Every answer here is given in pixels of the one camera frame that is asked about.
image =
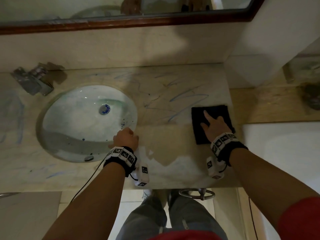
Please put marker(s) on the person's right hand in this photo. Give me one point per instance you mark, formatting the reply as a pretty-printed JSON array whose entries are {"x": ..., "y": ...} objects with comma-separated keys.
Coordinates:
[{"x": 217, "y": 128}]

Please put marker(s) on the person's left hand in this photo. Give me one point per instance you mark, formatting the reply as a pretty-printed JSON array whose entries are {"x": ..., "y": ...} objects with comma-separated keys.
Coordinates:
[{"x": 126, "y": 139}]

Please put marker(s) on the black cloth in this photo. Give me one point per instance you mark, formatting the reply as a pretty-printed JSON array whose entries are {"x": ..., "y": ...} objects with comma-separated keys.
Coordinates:
[{"x": 197, "y": 134}]

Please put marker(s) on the person's left forearm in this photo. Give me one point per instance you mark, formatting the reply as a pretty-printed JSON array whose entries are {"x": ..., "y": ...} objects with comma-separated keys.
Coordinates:
[{"x": 92, "y": 207}]

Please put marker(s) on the person's right forearm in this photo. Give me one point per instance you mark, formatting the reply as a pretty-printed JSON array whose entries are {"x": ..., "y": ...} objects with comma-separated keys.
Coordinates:
[{"x": 267, "y": 182}]

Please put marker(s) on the chrome sink drain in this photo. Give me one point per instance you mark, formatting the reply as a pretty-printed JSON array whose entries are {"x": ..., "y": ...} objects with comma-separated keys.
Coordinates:
[{"x": 104, "y": 109}]

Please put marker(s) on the white oval sink basin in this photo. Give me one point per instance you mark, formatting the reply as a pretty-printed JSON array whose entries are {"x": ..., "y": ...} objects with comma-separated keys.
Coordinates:
[{"x": 72, "y": 122}]

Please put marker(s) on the black wristband with white markers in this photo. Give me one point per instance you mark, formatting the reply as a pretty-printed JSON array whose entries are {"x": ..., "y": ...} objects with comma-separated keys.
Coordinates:
[
  {"x": 232, "y": 149},
  {"x": 120, "y": 162}
]

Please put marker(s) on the beige stone tub ledge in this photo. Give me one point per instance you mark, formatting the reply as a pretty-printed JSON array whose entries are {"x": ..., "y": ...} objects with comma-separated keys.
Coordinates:
[{"x": 270, "y": 104}]

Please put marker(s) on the white shoe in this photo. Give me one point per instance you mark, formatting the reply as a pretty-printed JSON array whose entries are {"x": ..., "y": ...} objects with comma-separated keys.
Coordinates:
[{"x": 147, "y": 194}]

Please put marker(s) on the white bathtub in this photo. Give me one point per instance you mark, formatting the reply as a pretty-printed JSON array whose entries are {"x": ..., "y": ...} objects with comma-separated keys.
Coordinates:
[{"x": 282, "y": 152}]

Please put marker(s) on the clear plastic bag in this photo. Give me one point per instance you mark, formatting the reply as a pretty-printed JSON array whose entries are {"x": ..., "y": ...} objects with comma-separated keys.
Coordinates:
[{"x": 302, "y": 69}]

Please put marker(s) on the chrome faucet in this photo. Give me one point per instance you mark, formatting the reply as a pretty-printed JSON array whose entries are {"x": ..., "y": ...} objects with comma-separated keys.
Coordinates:
[{"x": 32, "y": 82}]

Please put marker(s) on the wood framed mirror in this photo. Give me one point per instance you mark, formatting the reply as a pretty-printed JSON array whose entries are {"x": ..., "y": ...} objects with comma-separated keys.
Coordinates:
[{"x": 125, "y": 22}]

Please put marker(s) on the red shirt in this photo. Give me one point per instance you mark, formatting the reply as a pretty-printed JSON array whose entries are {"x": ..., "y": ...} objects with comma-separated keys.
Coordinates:
[{"x": 300, "y": 219}]

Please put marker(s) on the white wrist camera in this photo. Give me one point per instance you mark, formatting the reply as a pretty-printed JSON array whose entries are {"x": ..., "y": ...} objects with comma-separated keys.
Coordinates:
[
  {"x": 141, "y": 174},
  {"x": 215, "y": 168}
]

